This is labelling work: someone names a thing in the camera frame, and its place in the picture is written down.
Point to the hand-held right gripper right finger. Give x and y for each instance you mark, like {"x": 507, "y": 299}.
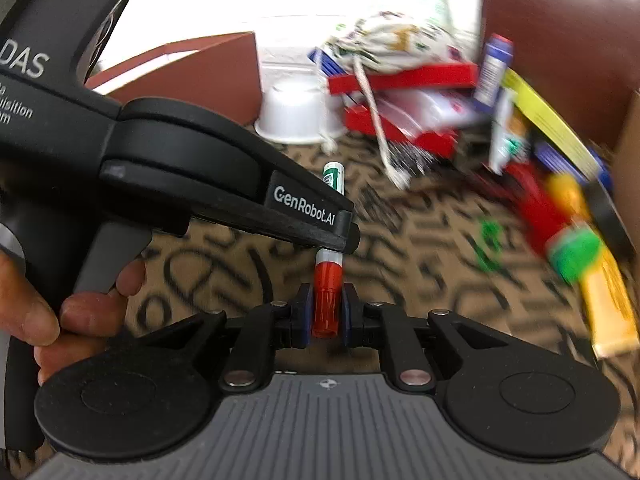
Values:
{"x": 349, "y": 317}

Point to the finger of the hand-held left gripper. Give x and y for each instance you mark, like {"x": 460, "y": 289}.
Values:
{"x": 305, "y": 210}

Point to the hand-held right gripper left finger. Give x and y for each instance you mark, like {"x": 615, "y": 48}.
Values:
{"x": 306, "y": 316}

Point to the red capped marker pen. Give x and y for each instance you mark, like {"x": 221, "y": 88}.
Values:
{"x": 327, "y": 305}

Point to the cardboard box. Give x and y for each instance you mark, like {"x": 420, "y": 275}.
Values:
{"x": 627, "y": 150}

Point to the person's left hand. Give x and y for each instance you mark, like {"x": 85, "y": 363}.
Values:
{"x": 30, "y": 305}

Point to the letter-print blanket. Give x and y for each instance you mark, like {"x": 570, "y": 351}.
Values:
{"x": 425, "y": 280}

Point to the white bowl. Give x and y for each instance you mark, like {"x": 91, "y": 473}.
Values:
{"x": 292, "y": 110}

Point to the blue striped packet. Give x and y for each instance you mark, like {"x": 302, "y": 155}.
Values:
{"x": 325, "y": 62}

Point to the green plastic clip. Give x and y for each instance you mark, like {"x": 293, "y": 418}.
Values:
{"x": 487, "y": 245}

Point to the brown headboard panel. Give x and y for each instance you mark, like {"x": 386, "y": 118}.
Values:
{"x": 560, "y": 20}
{"x": 210, "y": 80}

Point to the red open box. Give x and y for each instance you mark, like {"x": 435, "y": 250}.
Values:
{"x": 400, "y": 79}

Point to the white toothpaste tube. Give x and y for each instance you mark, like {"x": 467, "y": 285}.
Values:
{"x": 502, "y": 130}

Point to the red pouch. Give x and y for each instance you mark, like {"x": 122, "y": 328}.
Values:
{"x": 537, "y": 210}

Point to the blue and white tube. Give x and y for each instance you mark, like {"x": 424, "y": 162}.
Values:
{"x": 492, "y": 72}

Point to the orange bottle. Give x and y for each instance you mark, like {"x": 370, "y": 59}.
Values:
{"x": 567, "y": 195}

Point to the yellow tube green cap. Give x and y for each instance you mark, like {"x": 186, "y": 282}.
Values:
{"x": 607, "y": 300}

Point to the blue box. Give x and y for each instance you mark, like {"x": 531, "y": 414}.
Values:
{"x": 560, "y": 162}

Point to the yellow book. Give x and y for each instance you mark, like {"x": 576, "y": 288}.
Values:
{"x": 545, "y": 110}

